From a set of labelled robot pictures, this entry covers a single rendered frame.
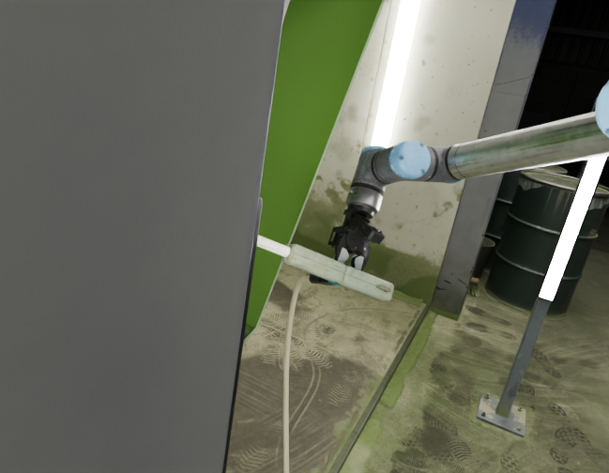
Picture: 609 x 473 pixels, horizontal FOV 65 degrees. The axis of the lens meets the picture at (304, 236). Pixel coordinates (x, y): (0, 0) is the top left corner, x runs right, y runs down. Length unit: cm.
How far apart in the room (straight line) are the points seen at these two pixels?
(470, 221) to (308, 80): 177
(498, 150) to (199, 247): 101
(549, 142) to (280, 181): 76
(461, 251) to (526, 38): 119
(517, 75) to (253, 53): 272
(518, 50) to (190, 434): 276
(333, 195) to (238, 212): 297
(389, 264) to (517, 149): 211
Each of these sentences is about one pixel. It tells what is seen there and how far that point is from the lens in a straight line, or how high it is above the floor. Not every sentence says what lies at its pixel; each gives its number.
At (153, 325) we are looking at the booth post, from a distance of 16.
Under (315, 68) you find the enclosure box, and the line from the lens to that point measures 141.
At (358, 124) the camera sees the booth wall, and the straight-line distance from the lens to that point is 304.
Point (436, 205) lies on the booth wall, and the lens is 297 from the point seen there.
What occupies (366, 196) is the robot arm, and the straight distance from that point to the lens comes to 125.
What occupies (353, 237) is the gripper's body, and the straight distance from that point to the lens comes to 122.
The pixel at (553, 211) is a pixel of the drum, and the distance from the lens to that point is 341.
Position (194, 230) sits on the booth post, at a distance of 16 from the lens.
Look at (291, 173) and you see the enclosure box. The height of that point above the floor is 102.
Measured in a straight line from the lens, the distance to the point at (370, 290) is 120.
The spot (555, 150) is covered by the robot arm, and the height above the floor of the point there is 125.
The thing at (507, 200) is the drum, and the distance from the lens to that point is 402.
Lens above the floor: 134
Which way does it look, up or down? 20 degrees down
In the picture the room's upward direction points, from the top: 10 degrees clockwise
